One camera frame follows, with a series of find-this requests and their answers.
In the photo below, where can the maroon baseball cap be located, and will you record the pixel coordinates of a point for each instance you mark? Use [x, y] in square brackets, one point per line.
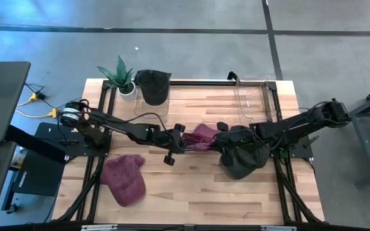
[124, 179]
[204, 132]

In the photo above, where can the white labelled can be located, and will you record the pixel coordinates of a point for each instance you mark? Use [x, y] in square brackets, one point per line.
[18, 158]

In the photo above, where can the black desk leg beam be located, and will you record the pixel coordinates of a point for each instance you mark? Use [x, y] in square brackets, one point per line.
[37, 146]

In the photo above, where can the clear plastic bin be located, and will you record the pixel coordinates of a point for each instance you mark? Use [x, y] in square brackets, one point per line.
[252, 102]
[153, 110]

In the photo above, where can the black computer box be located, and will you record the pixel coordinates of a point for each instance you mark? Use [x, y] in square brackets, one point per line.
[38, 176]

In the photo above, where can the green snake plant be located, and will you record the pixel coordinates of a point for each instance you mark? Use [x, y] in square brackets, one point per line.
[119, 75]

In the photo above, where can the white plant pot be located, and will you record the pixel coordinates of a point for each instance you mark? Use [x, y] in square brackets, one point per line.
[128, 94]

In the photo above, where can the black aluminium table frame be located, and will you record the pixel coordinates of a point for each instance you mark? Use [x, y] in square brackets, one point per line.
[204, 82]

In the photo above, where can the dark green baseball cap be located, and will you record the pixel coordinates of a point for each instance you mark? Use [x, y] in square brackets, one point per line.
[243, 167]

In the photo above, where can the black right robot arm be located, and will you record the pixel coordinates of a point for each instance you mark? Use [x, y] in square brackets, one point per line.
[300, 123]

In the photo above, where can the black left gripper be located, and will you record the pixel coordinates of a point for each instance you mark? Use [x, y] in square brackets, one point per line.
[170, 141]

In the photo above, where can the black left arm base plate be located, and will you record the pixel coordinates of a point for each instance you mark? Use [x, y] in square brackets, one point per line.
[53, 141]

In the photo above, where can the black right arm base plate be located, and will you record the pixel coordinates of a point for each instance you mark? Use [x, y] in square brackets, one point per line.
[300, 152]

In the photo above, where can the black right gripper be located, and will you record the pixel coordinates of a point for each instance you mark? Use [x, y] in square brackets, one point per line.
[236, 138]

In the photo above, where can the black baseball cap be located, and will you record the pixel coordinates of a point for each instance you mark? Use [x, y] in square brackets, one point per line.
[154, 86]

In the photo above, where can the silver metal bracket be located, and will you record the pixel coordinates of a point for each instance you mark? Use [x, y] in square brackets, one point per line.
[99, 227]
[278, 228]

